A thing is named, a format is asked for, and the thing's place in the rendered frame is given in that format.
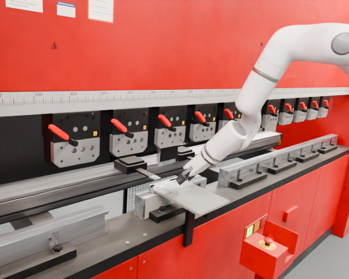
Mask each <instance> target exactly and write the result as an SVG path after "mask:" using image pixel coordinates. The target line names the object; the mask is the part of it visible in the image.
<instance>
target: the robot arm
mask: <svg viewBox="0 0 349 279"><path fill-rule="evenodd" d="M293 61H306V62H312V63H322V64H331V65H336V66H337V67H338V68H340V69H341V70H342V71H343V72H344V73H346V74H347V75H348V76H349V24H343V23H320V24H310V25H291V26H287V27H283V28H281V29H279V30H278V31H277V32H275V33H274V34H273V36H272V37H271V38H270V40H269V41H268V43H267V45H266V46H265V48H264V50H263V51H262V53H261V55H260V57H259V59H258V60H257V62H256V63H255V65H254V67H253V69H252V70H251V72H250V74H249V76H248V78H247V79H246V81H245V83H244V85H243V87H242V88H241V90H240V92H239V94H238V96H237V98H236V101H235V106H236V108H237V109H238V111H240V112H241V113H242V116H241V119H240V122H239V123H238V122H237V121H234V120H230V121H229V122H228V123H227V124H226V125H225V126H224V127H222V128H221V129H220V130H219V131H218V132H217V133H216V134H215V135H214V136H213V137H212V138H211V139H210V140H209V141H208V142H207V143H206V144H205V145H204V146H203V147H202V149H201V152H200V154H198V155H196V156H195V157H194V158H193V159H191V160H190V161H189V162H188V163H187V164H186V165H185V166H183V169H186V170H185V171H184V172H182V173H181V174H180V175H179V176H178V177H177V178H176V181H177V182H178V184H179V185H181V184H182V183H184V182H185V181H186V179H188V181H190V180H192V179H193V178H194V177H195V176H196V175H197V174H199V173H201V172H203V171H204V170H206V169H207V168H208V167H209V166H210V165H215V164H218V163H219V162H221V161H222V160H223V159H224V158H225V157H226V156H227V155H228V154H230V153H232V152H234V151H242V150H244V149H245V148H247V147H248V146H249V144H250V143H251V141H252V140H253V138H254V137H255V135H256V134H257V132H258V130H259V128H260V125H261V108H262V106H263V105H264V104H265V102H266V100H267V99H268V97H269V96H270V94H271V93H272V91H273V89H274V88H275V86H276V85H277V83H278V82H279V80H280V79H281V77H282V75H283V74H284V72H285V70H286V69H287V68H288V66H289V65H290V63H292V62H293Z"/></svg>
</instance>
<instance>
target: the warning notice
mask: <svg viewBox="0 0 349 279"><path fill-rule="evenodd" d="M6 7H11V8H18V9H25V10H29V11H35V12H43V0H6Z"/></svg>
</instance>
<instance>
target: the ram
mask: <svg viewBox="0 0 349 279"><path fill-rule="evenodd" d="M57 1H61V2H66V3H71V4H75V18H74V17H67V16H63V15H57ZM320 23H343V24H349V0H114V23H108V22H101V21H97V20H91V19H88V0H43V12H35V11H29V10H25V9H18V8H11V7H6V0H0V92H42V91H121V90H200V89H241V88H242V87H243V85H244V83H245V81H246V79H247V78H248V76H249V74H250V72H251V70H252V69H253V67H254V65H255V63H256V62H257V60H258V59H259V57H260V55H261V53H262V51H263V50H264V48H265V46H266V45H267V43H268V41H269V40H270V38H271V37H272V36H273V34H274V33H275V32H277V31H278V30H279V29H281V28H283V27H287V26H291V25H310V24H320ZM319 87H349V76H348V75H347V74H346V73H344V72H343V71H342V70H341V69H340V68H338V67H337V66H336V65H331V64H322V63H312V62H306V61H293V62H292V63H290V65H289V66H288V68H287V69H286V70H285V72H284V74H283V75H282V77H281V79H280V80H279V82H278V83H277V85H276V86H275V89H278V88H319ZM332 95H349V91H335V92H307V93H293V94H270V96H269V97H268V99H267V100H271V99H288V98H298V97H315V96H332ZM236 98H237V96H211V97H184V98H169V99H142V100H115V101H88V102H60V103H46V104H19V105H0V117H4V116H21V115H38V114H48V113H65V112H82V111H98V110H116V109H133V108H142V107H160V106H177V105H194V104H211V103H220V102H235V101H236Z"/></svg>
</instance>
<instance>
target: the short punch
mask: <svg viewBox="0 0 349 279"><path fill-rule="evenodd" d="M177 153H178V145H177V146H172V147H166V148H157V162H158V167H159V166H163V165H166V164H170V163H175V161H176V158H177Z"/></svg>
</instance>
